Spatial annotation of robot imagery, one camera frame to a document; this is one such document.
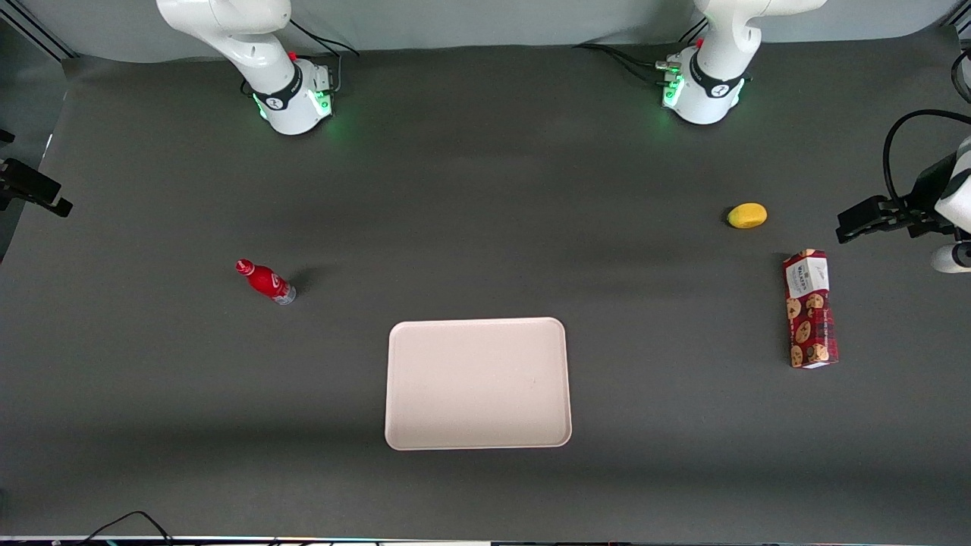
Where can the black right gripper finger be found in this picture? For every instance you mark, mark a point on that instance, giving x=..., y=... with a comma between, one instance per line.
x=62, y=206

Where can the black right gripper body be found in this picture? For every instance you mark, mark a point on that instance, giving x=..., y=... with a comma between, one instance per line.
x=23, y=183

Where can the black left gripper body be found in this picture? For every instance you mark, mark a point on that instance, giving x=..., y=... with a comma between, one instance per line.
x=924, y=199

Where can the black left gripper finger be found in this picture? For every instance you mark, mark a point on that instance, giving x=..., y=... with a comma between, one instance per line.
x=868, y=224
x=878, y=205

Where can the red coke bottle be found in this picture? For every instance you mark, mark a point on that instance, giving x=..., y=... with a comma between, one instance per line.
x=265, y=281

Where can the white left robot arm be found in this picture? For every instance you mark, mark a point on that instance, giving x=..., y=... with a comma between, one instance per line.
x=713, y=95

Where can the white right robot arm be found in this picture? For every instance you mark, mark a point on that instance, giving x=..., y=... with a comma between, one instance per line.
x=265, y=53

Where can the beige plastic tray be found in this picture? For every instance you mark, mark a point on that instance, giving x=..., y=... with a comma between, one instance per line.
x=478, y=383

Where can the red cookie box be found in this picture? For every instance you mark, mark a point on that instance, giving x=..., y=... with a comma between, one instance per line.
x=810, y=311

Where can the yellow lemon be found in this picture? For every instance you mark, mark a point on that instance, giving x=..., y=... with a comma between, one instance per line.
x=747, y=216

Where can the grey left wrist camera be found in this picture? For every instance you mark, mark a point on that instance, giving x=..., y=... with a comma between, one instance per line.
x=950, y=259

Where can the dark aluminium frame bar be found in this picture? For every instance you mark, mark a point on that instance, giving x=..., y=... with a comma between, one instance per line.
x=38, y=35

